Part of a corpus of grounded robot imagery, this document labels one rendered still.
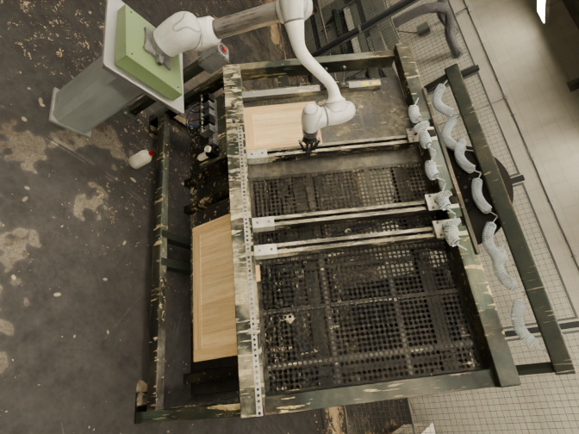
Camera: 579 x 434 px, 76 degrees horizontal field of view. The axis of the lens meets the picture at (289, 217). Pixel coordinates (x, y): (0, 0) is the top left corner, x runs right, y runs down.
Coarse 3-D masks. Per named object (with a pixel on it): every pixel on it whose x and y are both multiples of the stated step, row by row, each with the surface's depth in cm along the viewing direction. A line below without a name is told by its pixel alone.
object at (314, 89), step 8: (368, 80) 253; (376, 80) 253; (288, 88) 251; (296, 88) 251; (304, 88) 251; (312, 88) 251; (344, 88) 251; (352, 88) 251; (360, 88) 252; (368, 88) 253; (376, 88) 254; (248, 96) 248; (256, 96) 249; (264, 96) 250; (272, 96) 250; (280, 96) 251; (288, 96) 252
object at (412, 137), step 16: (416, 128) 218; (432, 128) 228; (320, 144) 229; (336, 144) 229; (352, 144) 230; (368, 144) 229; (384, 144) 228; (400, 144) 229; (416, 144) 231; (256, 160) 228; (272, 160) 230; (288, 160) 232
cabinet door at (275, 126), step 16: (256, 112) 246; (272, 112) 246; (288, 112) 246; (256, 128) 241; (272, 128) 241; (288, 128) 241; (256, 144) 236; (272, 144) 236; (288, 144) 235; (304, 144) 235
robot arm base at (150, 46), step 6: (144, 30) 195; (150, 30) 197; (150, 36) 192; (144, 42) 191; (150, 42) 191; (144, 48) 189; (150, 48) 191; (156, 48) 192; (156, 54) 193; (162, 54) 194; (156, 60) 193; (162, 60) 194; (168, 60) 200; (168, 66) 200
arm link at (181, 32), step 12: (180, 12) 186; (168, 24) 186; (180, 24) 185; (192, 24) 186; (156, 36) 190; (168, 36) 187; (180, 36) 187; (192, 36) 189; (168, 48) 192; (180, 48) 193; (192, 48) 203
